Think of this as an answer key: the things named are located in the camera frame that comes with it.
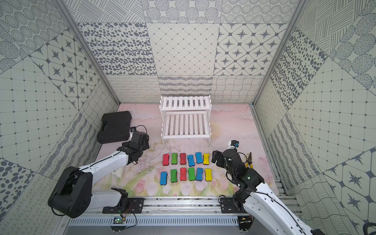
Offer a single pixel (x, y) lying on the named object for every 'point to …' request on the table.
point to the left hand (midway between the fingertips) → (136, 140)
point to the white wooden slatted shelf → (185, 116)
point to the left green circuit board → (118, 220)
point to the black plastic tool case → (116, 127)
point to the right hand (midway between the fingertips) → (220, 156)
